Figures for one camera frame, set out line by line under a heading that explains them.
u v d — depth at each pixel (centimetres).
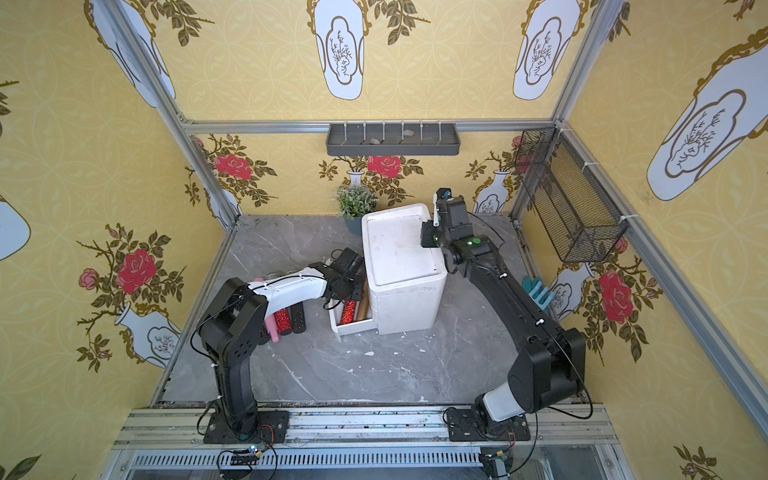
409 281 73
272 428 73
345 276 74
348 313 90
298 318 90
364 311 92
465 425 73
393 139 92
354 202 103
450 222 60
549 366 41
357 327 87
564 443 72
